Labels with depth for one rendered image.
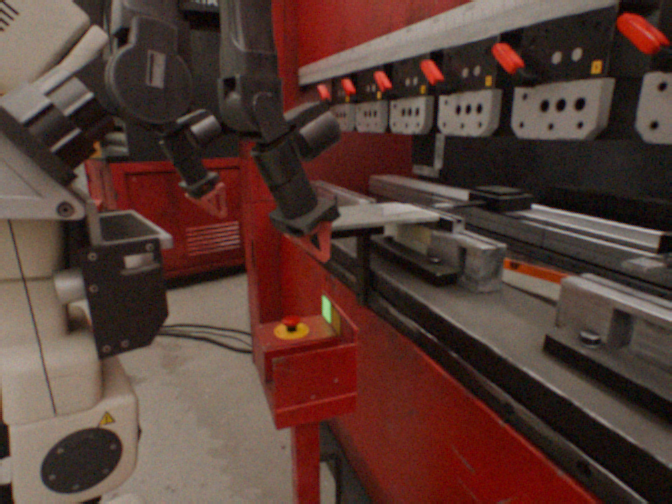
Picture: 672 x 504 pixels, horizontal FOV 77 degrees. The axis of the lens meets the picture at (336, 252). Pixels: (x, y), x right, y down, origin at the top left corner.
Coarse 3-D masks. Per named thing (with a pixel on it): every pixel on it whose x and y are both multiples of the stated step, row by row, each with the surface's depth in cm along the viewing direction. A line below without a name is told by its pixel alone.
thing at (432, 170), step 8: (416, 136) 100; (424, 136) 97; (432, 136) 94; (440, 136) 93; (416, 144) 100; (424, 144) 97; (432, 144) 94; (440, 144) 94; (416, 152) 101; (424, 152) 97; (432, 152) 95; (440, 152) 94; (416, 160) 101; (424, 160) 98; (432, 160) 95; (440, 160) 95; (416, 168) 103; (424, 168) 100; (432, 168) 97; (432, 176) 97
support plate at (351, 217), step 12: (384, 204) 107; (396, 204) 107; (348, 216) 93; (360, 216) 93; (372, 216) 93; (384, 216) 93; (396, 216) 93; (408, 216) 93; (420, 216) 93; (432, 216) 93; (336, 228) 85; (348, 228) 86
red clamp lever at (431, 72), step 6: (426, 66) 82; (432, 66) 82; (426, 72) 82; (432, 72) 81; (438, 72) 81; (432, 78) 80; (438, 78) 80; (432, 84) 81; (438, 84) 80; (438, 90) 78; (444, 90) 78; (450, 90) 79; (456, 90) 80
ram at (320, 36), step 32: (320, 0) 136; (352, 0) 116; (384, 0) 101; (416, 0) 89; (448, 0) 80; (544, 0) 61; (576, 0) 56; (608, 0) 52; (640, 0) 51; (320, 32) 139; (352, 32) 118; (384, 32) 102; (448, 32) 81; (480, 32) 73; (512, 32) 69; (352, 64) 120
